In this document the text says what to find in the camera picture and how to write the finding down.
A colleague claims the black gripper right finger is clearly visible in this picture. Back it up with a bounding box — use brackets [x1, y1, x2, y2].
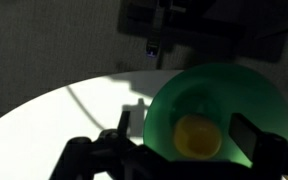
[228, 112, 288, 180]

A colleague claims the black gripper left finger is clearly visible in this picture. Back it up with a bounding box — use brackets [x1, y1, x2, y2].
[50, 110, 142, 180]

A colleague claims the dark yellow round fruit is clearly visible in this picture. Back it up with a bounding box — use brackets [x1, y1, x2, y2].
[173, 113, 223, 160]

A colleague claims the green plastic bowl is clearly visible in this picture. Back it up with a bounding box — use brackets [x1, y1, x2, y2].
[143, 63, 288, 168]

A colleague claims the round white table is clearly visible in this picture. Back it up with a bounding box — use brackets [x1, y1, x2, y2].
[0, 69, 288, 180]

